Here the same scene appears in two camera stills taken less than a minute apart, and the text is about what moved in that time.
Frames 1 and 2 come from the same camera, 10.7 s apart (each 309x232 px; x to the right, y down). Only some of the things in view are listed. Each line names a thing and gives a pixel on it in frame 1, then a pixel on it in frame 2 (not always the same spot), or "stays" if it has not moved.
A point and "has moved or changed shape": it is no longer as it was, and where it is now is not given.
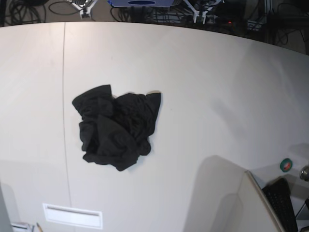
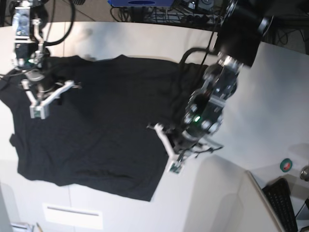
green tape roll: x=286 y=165 stays
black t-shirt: x=115 y=129 has moved or changed shape
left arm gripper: x=90 y=7 to x=40 y=81
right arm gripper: x=196 y=12 to x=186 y=144
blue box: x=141 y=3 stays
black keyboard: x=279 y=193 stays
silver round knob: x=304 y=173 stays
